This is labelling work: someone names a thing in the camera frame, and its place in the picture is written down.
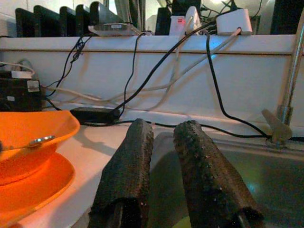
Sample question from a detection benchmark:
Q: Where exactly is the flat black power brick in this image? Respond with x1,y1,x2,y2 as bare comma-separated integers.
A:
69,106,121,124

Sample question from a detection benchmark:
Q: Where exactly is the white power adapter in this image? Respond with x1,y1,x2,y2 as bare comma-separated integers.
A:
215,9,253,37

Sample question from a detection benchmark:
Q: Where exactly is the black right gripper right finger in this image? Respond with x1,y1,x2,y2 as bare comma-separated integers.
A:
172,119,265,228

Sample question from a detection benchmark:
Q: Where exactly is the black box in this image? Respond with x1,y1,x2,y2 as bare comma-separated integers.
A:
155,7,172,36

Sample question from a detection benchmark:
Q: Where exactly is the orange plastic bowl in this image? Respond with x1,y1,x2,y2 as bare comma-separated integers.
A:
0,110,81,186

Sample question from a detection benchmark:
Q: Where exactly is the black flat panel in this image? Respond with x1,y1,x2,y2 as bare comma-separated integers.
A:
270,0,304,36

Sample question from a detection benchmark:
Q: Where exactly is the silver metal spoon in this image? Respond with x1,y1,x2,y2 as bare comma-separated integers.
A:
28,134,57,149

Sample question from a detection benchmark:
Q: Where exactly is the beige cable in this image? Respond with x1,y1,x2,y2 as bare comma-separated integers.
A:
47,27,243,105

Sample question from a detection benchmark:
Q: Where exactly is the black power adapter stack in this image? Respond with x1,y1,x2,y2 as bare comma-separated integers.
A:
0,70,47,113

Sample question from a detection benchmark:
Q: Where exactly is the thick black cable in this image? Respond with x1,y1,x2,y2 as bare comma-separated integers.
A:
204,31,272,140

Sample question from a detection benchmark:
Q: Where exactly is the chrome kitchen faucet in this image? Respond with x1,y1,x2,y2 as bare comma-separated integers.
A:
261,22,304,150

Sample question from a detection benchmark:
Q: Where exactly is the black power brick cable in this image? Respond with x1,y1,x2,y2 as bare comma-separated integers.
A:
111,20,215,115

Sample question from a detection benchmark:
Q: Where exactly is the flat silver drive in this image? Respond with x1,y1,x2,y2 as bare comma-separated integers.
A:
87,22,141,37

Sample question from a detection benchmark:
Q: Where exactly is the orange plastic plate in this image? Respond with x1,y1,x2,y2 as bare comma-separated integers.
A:
0,152,76,226

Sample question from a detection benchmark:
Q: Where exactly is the stainless steel sink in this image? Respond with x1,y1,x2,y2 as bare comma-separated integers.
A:
146,131,304,228

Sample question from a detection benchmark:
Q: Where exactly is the white plug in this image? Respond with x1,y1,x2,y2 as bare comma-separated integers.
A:
185,6,203,34

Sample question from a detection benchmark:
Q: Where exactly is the white box with red light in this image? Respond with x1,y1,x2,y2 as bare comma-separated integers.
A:
169,16,187,36

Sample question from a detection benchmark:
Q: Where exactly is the white cable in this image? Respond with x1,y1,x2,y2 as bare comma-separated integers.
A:
132,17,194,112

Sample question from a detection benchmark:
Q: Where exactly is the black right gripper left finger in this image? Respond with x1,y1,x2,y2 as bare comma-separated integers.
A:
88,118,154,228

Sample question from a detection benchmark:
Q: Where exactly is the thin knotted black cable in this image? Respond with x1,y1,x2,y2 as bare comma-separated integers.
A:
44,35,94,98

